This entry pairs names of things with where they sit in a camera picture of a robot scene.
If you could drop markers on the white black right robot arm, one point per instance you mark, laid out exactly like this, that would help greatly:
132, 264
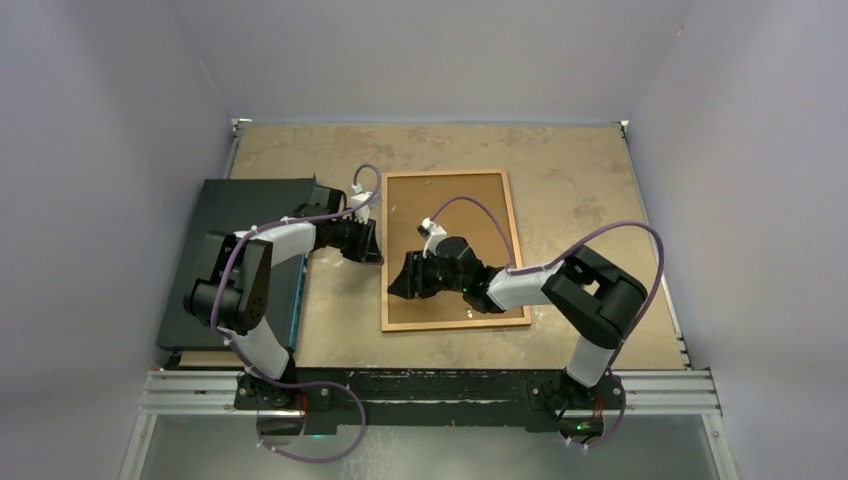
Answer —
601, 301

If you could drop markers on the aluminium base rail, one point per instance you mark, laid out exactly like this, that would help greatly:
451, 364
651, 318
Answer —
638, 392

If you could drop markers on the dark box with blue edge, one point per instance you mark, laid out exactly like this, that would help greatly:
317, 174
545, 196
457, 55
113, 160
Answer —
228, 206

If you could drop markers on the orange wooden picture frame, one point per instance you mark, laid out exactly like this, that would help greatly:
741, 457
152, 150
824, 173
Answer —
510, 218

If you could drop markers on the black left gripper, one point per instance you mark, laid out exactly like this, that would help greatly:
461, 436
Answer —
366, 249

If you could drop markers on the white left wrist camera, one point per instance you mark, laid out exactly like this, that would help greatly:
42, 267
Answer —
361, 201

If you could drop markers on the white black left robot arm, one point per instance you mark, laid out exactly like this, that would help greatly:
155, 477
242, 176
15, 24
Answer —
230, 290

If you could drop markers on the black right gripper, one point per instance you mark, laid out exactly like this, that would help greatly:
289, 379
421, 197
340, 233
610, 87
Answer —
411, 281

